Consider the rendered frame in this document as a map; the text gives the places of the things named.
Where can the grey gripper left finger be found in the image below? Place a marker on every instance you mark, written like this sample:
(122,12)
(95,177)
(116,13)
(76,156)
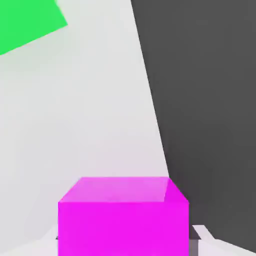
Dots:
(43,246)

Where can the small magenta cube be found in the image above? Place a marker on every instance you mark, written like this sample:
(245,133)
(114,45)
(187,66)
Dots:
(123,226)

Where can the large green box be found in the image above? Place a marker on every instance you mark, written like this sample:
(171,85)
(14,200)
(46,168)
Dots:
(26,22)

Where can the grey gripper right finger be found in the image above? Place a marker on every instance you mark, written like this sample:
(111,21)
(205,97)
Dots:
(208,247)

